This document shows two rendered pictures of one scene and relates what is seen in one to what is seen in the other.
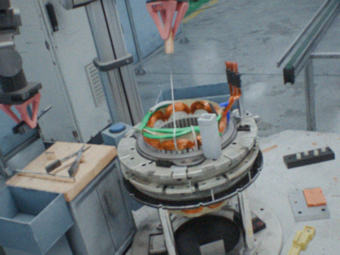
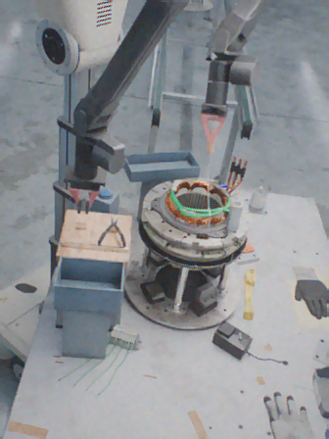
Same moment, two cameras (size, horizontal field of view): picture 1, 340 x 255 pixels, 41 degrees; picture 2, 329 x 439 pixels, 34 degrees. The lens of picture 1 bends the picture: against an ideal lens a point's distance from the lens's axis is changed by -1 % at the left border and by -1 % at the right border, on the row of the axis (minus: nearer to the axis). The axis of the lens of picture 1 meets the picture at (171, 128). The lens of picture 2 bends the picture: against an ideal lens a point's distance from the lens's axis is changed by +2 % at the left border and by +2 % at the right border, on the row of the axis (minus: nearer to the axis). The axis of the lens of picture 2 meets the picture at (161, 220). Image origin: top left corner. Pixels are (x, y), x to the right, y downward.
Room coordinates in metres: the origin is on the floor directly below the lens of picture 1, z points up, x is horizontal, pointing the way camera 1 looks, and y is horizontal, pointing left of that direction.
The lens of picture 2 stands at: (-0.05, 0.82, 2.03)
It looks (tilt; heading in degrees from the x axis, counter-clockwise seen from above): 38 degrees down; 323
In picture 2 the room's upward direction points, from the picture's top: 9 degrees clockwise
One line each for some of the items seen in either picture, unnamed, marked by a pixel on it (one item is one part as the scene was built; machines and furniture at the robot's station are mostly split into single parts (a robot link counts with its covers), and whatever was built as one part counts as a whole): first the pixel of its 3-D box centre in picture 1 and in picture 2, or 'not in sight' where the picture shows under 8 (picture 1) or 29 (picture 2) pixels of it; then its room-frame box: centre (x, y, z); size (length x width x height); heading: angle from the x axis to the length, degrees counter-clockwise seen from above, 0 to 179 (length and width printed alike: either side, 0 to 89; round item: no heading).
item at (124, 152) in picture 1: (186, 137); (196, 211); (0.92, -0.03, 1.09); 0.32 x 0.32 x 0.01
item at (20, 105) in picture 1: (23, 109); (85, 191); (0.96, 0.32, 1.22); 0.07 x 0.07 x 0.09; 59
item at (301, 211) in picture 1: (307, 202); (240, 250); (0.97, -0.32, 0.79); 0.12 x 0.09 x 0.02; 171
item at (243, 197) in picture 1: (245, 214); (226, 266); (0.83, -0.13, 0.91); 0.02 x 0.02 x 0.21
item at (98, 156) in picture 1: (62, 168); (96, 237); (0.96, 0.28, 1.05); 0.20 x 0.19 x 0.02; 149
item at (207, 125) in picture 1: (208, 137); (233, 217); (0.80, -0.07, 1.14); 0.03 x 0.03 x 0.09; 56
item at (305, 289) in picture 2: not in sight; (312, 290); (0.71, -0.42, 0.79); 0.24 x 0.13 x 0.02; 146
